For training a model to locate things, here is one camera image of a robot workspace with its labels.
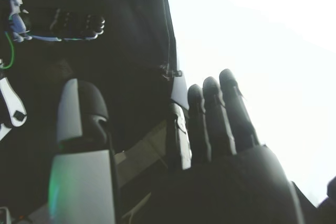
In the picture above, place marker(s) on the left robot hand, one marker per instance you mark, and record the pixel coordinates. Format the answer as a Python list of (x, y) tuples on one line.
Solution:
[(236, 182)]

